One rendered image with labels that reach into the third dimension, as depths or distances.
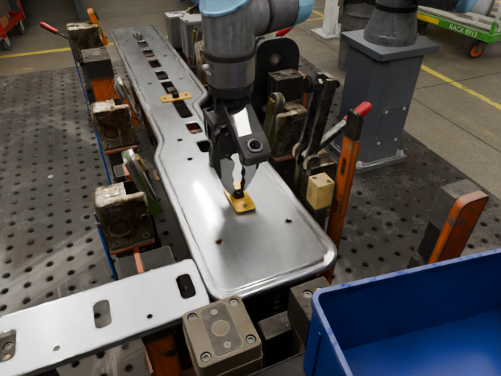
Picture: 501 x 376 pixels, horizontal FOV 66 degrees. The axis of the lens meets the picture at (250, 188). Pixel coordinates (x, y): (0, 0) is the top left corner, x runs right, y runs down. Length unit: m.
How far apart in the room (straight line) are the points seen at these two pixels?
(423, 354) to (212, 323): 0.25
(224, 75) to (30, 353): 0.45
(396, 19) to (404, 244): 0.61
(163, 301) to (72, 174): 0.90
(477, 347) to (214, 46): 0.51
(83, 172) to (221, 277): 0.90
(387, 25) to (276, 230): 0.74
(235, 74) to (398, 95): 0.78
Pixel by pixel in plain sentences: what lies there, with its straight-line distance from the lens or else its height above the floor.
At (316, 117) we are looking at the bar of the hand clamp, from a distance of 0.69.
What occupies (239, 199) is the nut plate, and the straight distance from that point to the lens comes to 0.72.
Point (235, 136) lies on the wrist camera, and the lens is 0.59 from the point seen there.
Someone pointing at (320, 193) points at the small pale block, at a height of 1.05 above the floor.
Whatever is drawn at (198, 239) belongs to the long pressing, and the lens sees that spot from 0.66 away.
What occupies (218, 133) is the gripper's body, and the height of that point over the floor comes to 1.15.
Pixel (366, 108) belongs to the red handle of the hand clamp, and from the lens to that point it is 0.76.
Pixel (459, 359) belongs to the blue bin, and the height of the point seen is 1.03.
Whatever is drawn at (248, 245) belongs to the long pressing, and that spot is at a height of 1.00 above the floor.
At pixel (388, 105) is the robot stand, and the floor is 0.93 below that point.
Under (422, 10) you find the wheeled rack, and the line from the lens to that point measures 5.25.
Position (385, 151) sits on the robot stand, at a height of 0.75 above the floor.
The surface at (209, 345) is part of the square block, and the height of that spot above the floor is 1.06.
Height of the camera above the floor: 1.47
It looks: 39 degrees down
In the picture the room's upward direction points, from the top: straight up
